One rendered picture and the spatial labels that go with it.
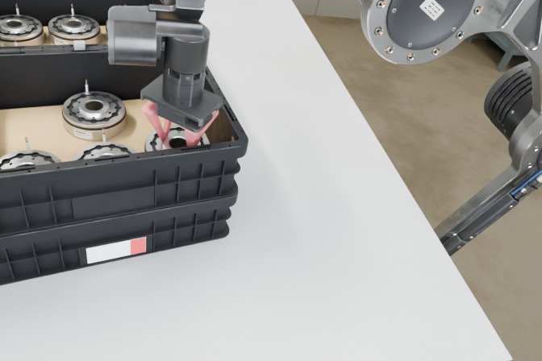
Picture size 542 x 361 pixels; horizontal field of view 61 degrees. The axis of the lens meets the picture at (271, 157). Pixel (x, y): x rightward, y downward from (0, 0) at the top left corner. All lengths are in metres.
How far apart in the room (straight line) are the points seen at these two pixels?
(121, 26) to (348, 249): 0.56
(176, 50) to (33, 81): 0.35
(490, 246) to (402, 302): 1.35
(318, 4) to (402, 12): 2.85
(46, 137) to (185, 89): 0.30
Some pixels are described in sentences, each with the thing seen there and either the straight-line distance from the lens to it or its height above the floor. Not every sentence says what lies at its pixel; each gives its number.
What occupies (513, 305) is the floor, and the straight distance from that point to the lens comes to 2.04.
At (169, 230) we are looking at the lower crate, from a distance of 0.78.
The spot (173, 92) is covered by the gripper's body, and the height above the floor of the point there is 1.00.
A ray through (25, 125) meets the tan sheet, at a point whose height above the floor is 0.83.
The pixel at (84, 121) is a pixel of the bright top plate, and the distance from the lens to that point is 0.82.
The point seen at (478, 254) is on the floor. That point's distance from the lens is 2.13.
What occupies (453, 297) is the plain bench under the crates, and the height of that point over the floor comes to 0.70.
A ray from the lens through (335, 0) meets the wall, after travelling 3.61.
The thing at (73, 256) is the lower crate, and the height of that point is 0.73.
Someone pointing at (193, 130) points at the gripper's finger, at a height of 0.95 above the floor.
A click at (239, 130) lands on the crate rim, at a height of 0.93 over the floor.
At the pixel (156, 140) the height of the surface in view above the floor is 0.88.
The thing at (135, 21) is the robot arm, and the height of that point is 1.09.
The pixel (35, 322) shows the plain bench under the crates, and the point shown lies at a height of 0.70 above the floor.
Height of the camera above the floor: 1.37
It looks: 40 degrees down
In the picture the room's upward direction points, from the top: 14 degrees clockwise
